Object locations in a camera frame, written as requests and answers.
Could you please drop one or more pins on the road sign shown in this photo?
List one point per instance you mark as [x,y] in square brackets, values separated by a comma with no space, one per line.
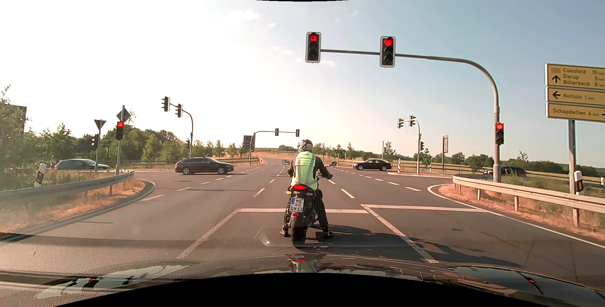
[338,150]

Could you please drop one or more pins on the person on motorcycle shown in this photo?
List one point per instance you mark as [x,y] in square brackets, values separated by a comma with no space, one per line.
[304,189]

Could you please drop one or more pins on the black saloon car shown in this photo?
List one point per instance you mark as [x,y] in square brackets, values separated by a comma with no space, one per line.
[372,165]

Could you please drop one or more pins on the dark estate car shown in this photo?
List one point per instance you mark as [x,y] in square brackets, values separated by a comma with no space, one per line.
[203,166]

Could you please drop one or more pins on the car's own bonnet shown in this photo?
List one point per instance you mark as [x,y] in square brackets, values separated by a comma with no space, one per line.
[302,269]

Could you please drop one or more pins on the row of trees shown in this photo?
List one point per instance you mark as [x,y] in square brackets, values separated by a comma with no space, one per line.
[151,146]
[472,159]

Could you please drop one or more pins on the traffic light with road signs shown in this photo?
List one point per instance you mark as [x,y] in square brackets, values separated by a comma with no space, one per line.
[119,141]

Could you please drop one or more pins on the give way sign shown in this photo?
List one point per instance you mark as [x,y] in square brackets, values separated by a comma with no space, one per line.
[99,141]

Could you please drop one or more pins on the grey car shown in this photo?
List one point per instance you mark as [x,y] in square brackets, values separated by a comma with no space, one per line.
[78,165]

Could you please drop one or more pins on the dry grass verge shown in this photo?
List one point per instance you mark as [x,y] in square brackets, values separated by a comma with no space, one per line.
[66,205]
[534,210]

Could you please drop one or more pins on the yellow direction sign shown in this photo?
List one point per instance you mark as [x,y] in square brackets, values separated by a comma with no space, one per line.
[574,97]

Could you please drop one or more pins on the sign board on post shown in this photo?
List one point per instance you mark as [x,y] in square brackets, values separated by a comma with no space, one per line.
[445,149]

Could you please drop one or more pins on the metal guard rail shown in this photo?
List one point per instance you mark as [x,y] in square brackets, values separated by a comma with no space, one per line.
[61,187]
[529,194]

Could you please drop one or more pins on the white marker post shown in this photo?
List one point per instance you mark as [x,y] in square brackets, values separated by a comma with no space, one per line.
[578,183]
[40,174]

